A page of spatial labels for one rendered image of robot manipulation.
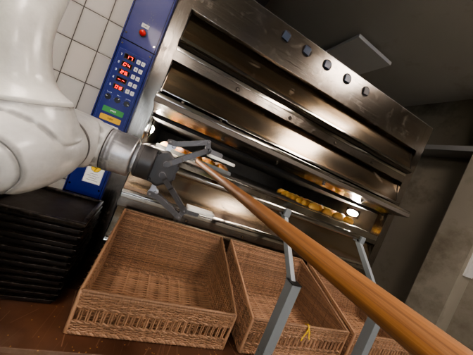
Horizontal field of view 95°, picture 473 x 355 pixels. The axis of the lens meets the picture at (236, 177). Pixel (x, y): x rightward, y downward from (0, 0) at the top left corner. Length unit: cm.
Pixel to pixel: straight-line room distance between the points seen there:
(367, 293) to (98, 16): 134
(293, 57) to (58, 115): 128
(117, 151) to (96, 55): 85
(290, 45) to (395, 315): 138
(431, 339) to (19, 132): 42
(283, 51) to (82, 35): 98
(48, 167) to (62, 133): 5
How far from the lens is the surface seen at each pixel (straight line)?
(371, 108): 179
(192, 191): 125
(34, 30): 40
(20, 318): 103
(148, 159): 49
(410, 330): 25
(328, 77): 158
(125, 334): 97
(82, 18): 136
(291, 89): 143
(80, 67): 130
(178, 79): 125
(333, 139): 158
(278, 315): 92
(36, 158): 34
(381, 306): 26
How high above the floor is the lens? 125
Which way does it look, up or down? 2 degrees down
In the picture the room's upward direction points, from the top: 22 degrees clockwise
